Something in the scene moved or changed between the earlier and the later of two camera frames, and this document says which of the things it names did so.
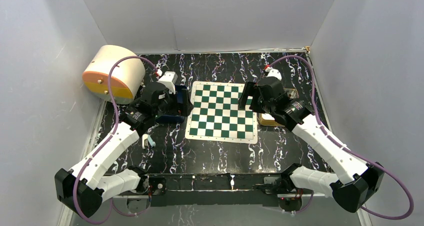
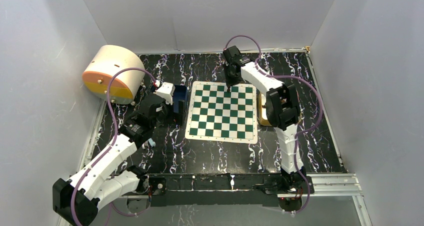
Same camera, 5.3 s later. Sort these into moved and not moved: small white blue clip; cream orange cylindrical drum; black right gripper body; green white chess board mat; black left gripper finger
Moved: black left gripper finger; black right gripper body
Not moved: green white chess board mat; cream orange cylindrical drum; small white blue clip
